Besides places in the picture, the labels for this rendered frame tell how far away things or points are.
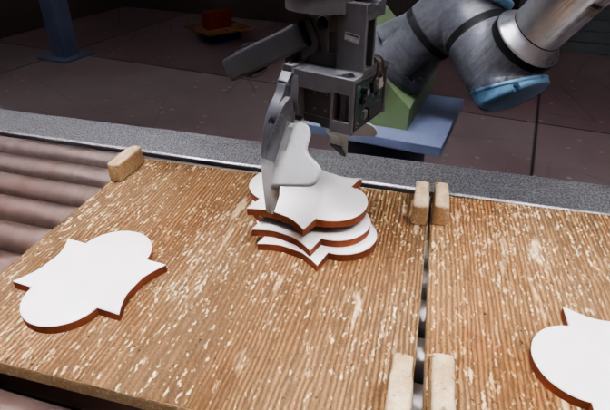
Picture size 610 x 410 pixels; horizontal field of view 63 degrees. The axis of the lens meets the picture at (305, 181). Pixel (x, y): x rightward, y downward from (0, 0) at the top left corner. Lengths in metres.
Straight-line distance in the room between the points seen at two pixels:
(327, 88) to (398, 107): 0.53
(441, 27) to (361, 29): 0.51
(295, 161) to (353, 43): 0.12
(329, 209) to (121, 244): 0.22
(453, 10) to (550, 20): 0.17
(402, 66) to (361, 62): 0.52
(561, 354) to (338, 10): 0.33
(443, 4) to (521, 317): 0.59
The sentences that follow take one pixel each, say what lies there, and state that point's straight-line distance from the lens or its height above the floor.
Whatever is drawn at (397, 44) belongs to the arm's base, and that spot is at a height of 1.02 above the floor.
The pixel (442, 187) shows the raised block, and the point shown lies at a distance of 0.61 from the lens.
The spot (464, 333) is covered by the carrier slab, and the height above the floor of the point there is 0.94.
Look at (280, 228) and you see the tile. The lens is 0.53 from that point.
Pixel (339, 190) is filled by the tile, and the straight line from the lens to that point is 0.56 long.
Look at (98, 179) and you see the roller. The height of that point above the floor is 0.91.
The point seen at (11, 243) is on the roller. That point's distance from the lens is 0.68.
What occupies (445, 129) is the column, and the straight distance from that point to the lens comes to 1.00.
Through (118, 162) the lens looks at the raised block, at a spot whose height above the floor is 0.96.
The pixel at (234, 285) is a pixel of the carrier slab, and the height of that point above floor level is 0.94.
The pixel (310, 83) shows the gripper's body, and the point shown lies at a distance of 0.45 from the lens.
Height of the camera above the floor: 1.26
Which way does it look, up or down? 30 degrees down
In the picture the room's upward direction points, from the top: straight up
